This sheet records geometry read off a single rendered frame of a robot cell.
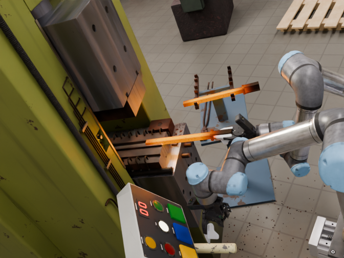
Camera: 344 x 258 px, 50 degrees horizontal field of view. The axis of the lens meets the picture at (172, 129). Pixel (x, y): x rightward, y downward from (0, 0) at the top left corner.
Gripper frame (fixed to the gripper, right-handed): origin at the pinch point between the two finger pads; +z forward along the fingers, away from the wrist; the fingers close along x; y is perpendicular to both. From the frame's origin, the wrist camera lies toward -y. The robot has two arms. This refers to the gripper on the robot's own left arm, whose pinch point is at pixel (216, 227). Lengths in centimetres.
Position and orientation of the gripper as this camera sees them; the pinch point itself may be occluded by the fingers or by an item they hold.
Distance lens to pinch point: 149.7
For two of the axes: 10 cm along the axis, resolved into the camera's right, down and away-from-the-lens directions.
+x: 4.9, -6.8, 5.4
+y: 8.1, 1.3, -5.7
